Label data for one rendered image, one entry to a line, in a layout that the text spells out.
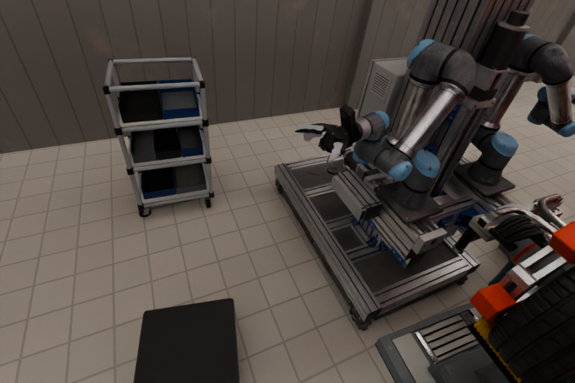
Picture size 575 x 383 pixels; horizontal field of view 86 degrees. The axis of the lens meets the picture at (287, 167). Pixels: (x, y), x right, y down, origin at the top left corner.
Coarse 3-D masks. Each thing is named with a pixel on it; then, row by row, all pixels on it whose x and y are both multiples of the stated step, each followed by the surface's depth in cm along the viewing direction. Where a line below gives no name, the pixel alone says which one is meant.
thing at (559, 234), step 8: (568, 224) 87; (560, 232) 87; (568, 232) 86; (552, 240) 90; (560, 240) 86; (568, 240) 85; (552, 248) 93; (560, 248) 88; (568, 248) 84; (568, 256) 87
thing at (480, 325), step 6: (474, 318) 130; (474, 324) 128; (480, 324) 127; (486, 324) 126; (480, 330) 126; (486, 330) 124; (486, 336) 124; (486, 342) 124; (492, 348) 122; (498, 354) 119; (510, 372) 116; (516, 378) 114
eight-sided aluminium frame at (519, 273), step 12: (540, 252) 94; (552, 252) 94; (528, 264) 95; (552, 264) 91; (564, 264) 91; (504, 276) 99; (516, 276) 96; (528, 276) 93; (540, 276) 92; (504, 288) 102; (516, 288) 96; (528, 288) 93; (516, 300) 100
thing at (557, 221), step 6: (546, 198) 117; (552, 198) 118; (558, 198) 119; (540, 204) 115; (546, 204) 116; (540, 210) 115; (546, 210) 112; (546, 216) 112; (552, 216) 110; (558, 222) 108; (564, 222) 108
